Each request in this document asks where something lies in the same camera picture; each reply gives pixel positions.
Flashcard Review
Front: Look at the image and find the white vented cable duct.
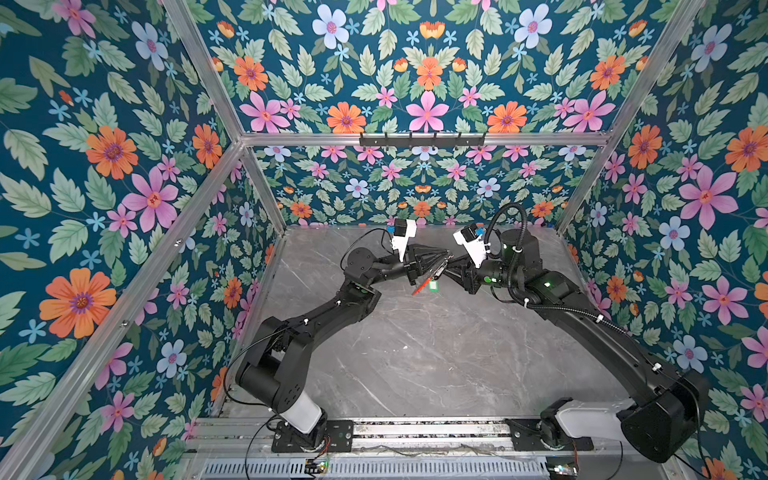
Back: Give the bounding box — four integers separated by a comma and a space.
199, 457, 550, 479

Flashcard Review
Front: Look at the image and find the metal keyring holder red handle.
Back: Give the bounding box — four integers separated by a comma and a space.
412, 253, 452, 296

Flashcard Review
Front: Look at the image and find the black hook rail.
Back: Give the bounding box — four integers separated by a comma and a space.
358, 132, 486, 149

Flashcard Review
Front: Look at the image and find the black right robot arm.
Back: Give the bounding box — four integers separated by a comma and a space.
443, 224, 710, 463

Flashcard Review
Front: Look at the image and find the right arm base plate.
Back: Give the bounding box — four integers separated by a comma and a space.
503, 418, 594, 451

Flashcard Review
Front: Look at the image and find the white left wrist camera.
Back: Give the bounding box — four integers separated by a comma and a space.
388, 218, 417, 262

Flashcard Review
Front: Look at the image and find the aluminium mounting rail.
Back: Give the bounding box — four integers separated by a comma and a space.
188, 416, 639, 456

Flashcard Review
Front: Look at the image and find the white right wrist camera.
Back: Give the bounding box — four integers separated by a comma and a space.
453, 223, 489, 269

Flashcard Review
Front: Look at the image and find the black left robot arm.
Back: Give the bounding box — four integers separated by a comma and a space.
234, 244, 452, 436

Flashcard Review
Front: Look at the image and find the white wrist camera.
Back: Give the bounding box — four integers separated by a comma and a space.
388, 218, 417, 262
453, 223, 489, 269

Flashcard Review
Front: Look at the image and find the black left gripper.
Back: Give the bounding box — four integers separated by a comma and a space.
366, 243, 446, 288

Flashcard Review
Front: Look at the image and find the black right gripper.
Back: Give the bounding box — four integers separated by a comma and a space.
439, 253, 523, 296

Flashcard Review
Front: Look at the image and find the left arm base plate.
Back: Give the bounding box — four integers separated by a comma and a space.
271, 419, 355, 454

